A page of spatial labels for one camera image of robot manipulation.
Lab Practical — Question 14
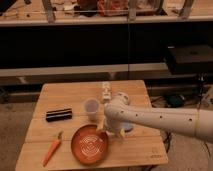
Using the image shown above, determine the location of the wooden folding table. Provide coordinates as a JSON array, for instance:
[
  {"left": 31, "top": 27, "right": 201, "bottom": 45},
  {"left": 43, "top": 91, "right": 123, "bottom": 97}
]
[{"left": 15, "top": 82, "right": 168, "bottom": 171}]

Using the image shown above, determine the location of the clear plastic cup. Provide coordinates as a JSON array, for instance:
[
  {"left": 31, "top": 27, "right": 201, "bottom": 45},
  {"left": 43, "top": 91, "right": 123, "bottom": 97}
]
[{"left": 83, "top": 98, "right": 100, "bottom": 121}]

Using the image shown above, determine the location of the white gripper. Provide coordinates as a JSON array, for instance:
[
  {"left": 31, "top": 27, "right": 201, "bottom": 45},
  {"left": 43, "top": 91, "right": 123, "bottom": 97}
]
[{"left": 96, "top": 118, "right": 126, "bottom": 139}]

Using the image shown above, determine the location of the orange toy carrot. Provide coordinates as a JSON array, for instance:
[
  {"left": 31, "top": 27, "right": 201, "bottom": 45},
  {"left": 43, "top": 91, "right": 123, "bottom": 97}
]
[{"left": 42, "top": 132, "right": 63, "bottom": 166}]

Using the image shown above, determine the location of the white small bottle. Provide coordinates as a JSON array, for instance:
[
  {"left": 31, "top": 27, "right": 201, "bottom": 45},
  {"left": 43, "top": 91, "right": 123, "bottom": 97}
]
[{"left": 102, "top": 82, "right": 111, "bottom": 103}]

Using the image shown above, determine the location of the black rectangular case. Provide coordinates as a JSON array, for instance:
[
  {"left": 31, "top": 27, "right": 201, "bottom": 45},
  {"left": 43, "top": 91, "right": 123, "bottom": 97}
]
[{"left": 45, "top": 108, "right": 72, "bottom": 122}]

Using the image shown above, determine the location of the black box on shelf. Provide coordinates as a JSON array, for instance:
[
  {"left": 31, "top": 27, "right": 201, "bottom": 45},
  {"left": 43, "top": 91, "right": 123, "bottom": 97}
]
[{"left": 165, "top": 45, "right": 213, "bottom": 74}]

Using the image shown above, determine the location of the blue sponge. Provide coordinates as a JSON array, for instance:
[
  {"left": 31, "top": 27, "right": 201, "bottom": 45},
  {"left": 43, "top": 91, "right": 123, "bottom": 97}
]
[{"left": 123, "top": 122, "right": 133, "bottom": 132}]

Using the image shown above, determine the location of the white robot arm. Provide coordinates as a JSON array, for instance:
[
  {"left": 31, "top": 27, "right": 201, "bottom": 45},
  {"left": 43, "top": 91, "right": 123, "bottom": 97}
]
[{"left": 97, "top": 92, "right": 213, "bottom": 144}]

